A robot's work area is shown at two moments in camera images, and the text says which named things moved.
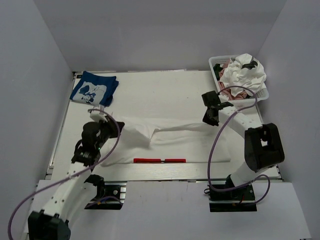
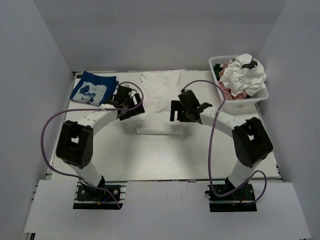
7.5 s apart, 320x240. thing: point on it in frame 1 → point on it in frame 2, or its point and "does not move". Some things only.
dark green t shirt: (217, 68) does not move
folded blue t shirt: (95, 89) does not move
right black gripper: (206, 120) → (176, 106)
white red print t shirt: (139, 142) → (159, 88)
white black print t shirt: (244, 74) does not move
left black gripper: (112, 125) → (134, 112)
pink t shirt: (225, 90) does not move
